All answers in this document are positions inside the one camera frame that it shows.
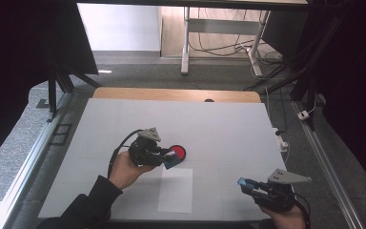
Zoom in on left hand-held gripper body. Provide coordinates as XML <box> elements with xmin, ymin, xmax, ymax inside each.
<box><xmin>128</xmin><ymin>127</ymin><xmax>167</xmax><ymax>167</ymax></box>

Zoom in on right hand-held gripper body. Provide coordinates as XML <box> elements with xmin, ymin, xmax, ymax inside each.
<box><xmin>252</xmin><ymin>168</ymin><xmax>313</xmax><ymax>214</ymax></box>

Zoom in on blue stamp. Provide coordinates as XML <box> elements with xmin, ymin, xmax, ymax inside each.
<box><xmin>163</xmin><ymin>152</ymin><xmax>184</xmax><ymax>171</ymax></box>

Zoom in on round red ink pad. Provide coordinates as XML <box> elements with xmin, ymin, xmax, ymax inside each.
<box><xmin>170</xmin><ymin>144</ymin><xmax>188</xmax><ymax>164</ymax></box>

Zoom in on blue stamp cap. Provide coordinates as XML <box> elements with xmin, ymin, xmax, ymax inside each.
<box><xmin>236</xmin><ymin>177</ymin><xmax>253</xmax><ymax>189</ymax></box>

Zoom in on person's right hand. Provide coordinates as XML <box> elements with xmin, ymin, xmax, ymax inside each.
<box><xmin>258</xmin><ymin>203</ymin><xmax>307</xmax><ymax>229</ymax></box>

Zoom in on person's left hand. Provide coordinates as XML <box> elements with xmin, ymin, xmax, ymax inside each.
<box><xmin>108</xmin><ymin>150</ymin><xmax>157</xmax><ymax>191</ymax></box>

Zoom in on white paper sheet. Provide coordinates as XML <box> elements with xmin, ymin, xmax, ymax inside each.
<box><xmin>157</xmin><ymin>167</ymin><xmax>193</xmax><ymax>215</ymax></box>

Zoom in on white power strip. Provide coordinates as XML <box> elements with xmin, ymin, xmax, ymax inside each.
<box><xmin>272</xmin><ymin>127</ymin><xmax>290</xmax><ymax>153</ymax></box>

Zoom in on black metal stand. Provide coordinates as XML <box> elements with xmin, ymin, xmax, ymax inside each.
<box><xmin>244</xmin><ymin>12</ymin><xmax>356</xmax><ymax>132</ymax></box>
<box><xmin>36</xmin><ymin>47</ymin><xmax>103</xmax><ymax>123</ymax></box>

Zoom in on black curtain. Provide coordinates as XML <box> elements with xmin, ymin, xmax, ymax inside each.
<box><xmin>0</xmin><ymin>0</ymin><xmax>99</xmax><ymax>173</ymax></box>
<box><xmin>261</xmin><ymin>0</ymin><xmax>366</xmax><ymax>198</ymax></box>

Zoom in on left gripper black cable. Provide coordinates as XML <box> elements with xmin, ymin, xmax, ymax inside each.
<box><xmin>107</xmin><ymin>128</ymin><xmax>146</xmax><ymax>179</ymax></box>

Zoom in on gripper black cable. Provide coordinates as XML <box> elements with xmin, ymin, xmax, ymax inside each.
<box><xmin>107</xmin><ymin>128</ymin><xmax>146</xmax><ymax>179</ymax></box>
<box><xmin>294</xmin><ymin>192</ymin><xmax>313</xmax><ymax>229</ymax></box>

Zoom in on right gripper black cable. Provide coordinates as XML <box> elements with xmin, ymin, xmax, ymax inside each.
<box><xmin>294</xmin><ymin>192</ymin><xmax>313</xmax><ymax>229</ymax></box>

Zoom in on aluminium rail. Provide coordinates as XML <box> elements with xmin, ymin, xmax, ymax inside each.
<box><xmin>0</xmin><ymin>92</ymin><xmax>74</xmax><ymax>229</ymax></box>
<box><xmin>291</xmin><ymin>100</ymin><xmax>365</xmax><ymax>229</ymax></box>

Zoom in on black square floor bracket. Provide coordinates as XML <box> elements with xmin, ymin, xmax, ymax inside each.
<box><xmin>50</xmin><ymin>123</ymin><xmax>73</xmax><ymax>147</ymax></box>

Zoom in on black floor cables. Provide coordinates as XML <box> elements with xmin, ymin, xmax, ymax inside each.
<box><xmin>189</xmin><ymin>8</ymin><xmax>287</xmax><ymax>92</ymax></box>

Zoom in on white metal desk frame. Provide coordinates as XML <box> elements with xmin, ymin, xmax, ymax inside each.
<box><xmin>180</xmin><ymin>6</ymin><xmax>272</xmax><ymax>78</ymax></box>

